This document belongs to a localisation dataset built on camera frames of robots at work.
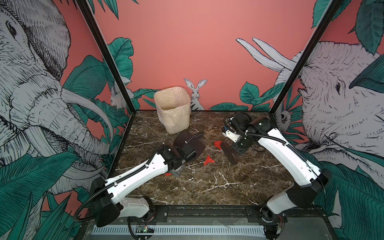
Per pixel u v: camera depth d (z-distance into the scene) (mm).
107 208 372
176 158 496
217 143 1005
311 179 404
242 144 603
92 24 743
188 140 603
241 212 752
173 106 873
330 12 703
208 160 935
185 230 701
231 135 665
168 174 505
